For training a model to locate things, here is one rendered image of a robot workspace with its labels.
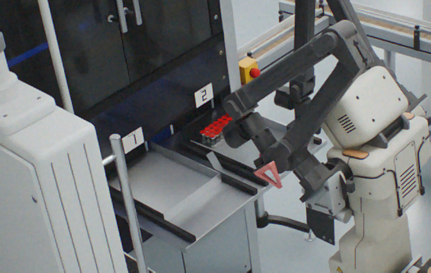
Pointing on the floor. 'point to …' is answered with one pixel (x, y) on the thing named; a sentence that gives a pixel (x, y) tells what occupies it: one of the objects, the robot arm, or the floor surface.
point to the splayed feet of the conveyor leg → (286, 224)
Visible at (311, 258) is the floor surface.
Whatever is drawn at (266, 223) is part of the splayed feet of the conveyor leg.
